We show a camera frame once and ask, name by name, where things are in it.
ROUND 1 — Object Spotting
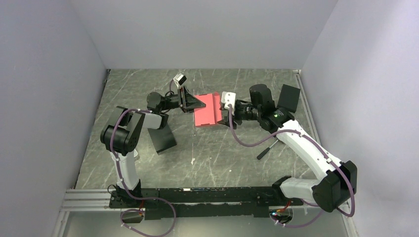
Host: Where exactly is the aluminium frame rail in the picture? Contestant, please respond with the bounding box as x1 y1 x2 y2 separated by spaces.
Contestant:
61 189 111 212

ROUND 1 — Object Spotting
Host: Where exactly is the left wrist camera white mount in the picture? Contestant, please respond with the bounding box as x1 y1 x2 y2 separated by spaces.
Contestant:
173 73 187 88

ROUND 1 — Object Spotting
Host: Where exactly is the black box near left arm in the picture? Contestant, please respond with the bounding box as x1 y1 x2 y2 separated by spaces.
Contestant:
147 124 177 155

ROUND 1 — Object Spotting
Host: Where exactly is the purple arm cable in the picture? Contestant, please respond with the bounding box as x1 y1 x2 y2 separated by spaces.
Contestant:
227 104 356 229
109 78 177 237

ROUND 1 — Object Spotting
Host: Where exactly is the hammer with black handle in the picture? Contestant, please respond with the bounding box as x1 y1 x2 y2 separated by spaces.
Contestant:
256 139 279 160

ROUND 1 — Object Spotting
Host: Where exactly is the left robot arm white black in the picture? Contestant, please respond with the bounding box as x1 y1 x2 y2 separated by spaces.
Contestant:
100 86 206 207

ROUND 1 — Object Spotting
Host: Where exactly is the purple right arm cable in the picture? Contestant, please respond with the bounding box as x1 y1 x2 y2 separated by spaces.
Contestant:
227 104 356 229

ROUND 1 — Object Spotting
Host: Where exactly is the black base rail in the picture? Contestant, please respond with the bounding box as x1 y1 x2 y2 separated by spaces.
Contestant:
109 186 302 220

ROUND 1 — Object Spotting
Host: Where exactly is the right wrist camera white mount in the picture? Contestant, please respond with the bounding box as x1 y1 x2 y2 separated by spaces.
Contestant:
220 91 236 111

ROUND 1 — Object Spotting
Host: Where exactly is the red cardboard paper box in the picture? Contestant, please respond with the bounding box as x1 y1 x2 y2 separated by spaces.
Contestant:
194 92 223 127

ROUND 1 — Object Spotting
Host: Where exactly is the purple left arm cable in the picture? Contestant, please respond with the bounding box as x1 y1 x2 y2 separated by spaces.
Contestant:
109 78 177 237

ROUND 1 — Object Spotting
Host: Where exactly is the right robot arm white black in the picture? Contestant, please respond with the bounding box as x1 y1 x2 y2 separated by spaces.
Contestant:
220 84 357 217

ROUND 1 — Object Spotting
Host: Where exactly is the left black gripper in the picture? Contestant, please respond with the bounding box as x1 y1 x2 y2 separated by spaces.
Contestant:
161 86 207 114

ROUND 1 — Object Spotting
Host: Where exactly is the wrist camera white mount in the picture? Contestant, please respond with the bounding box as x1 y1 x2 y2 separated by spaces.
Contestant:
220 91 236 111
173 73 187 88

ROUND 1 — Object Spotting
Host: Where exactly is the black box near right wall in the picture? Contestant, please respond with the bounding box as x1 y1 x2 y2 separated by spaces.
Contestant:
277 84 300 113

